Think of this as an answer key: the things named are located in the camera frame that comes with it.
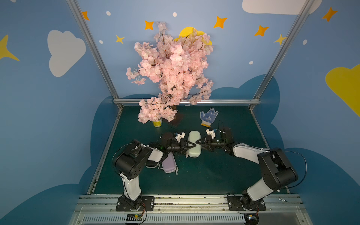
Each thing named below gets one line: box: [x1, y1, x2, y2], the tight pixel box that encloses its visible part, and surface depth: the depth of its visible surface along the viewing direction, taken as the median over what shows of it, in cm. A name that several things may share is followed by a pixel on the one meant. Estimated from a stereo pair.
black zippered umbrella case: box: [144, 160, 164, 170], surface depth 87 cm
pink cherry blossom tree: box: [126, 21, 214, 124], surface depth 76 cm
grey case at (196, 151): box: [187, 130, 203, 158], surface depth 86 cm
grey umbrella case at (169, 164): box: [157, 152, 179, 175], surface depth 87 cm
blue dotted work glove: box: [199, 107, 219, 128], surface depth 117 cm
